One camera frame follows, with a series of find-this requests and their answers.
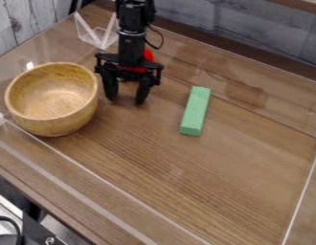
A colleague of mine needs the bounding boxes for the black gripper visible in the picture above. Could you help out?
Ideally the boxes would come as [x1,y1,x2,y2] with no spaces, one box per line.
[95,34,163,105]

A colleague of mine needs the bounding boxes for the red plush strawberry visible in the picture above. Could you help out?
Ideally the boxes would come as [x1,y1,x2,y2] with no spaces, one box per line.
[119,49,155,74]

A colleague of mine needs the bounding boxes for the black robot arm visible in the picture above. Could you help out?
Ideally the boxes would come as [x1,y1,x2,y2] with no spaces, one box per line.
[95,0,163,105]

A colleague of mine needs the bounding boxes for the wooden bowl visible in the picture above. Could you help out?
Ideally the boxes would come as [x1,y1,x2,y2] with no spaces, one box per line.
[5,62,100,137]

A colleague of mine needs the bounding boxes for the green rectangular block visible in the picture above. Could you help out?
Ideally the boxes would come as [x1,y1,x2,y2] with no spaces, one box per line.
[180,86,211,137]

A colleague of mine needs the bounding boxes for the clear acrylic table barrier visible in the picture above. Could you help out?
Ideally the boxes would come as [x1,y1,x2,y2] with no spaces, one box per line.
[0,30,316,245]

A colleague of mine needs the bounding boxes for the clear acrylic corner bracket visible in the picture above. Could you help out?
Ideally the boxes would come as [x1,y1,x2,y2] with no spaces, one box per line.
[73,12,119,50]

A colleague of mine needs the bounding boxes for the black metal bracket with screw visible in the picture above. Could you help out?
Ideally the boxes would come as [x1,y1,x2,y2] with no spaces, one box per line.
[21,213,68,245]

